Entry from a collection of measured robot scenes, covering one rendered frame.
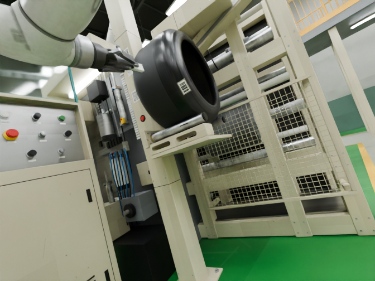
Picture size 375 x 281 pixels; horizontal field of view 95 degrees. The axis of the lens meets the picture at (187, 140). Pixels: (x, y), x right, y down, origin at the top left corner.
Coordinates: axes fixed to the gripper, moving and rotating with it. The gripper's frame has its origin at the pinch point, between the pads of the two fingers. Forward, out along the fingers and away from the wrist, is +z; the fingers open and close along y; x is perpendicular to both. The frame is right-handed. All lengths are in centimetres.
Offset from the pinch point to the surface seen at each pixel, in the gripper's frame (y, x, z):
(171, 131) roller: 8.4, 27.6, 19.5
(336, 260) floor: -42, 121, 47
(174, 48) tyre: -11.1, -6.0, 16.6
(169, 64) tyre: -8.2, 1.0, 12.5
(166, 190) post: 29, 59, 23
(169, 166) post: 25, 47, 29
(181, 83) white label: -9.6, 10.4, 13.8
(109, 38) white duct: 71, -82, 71
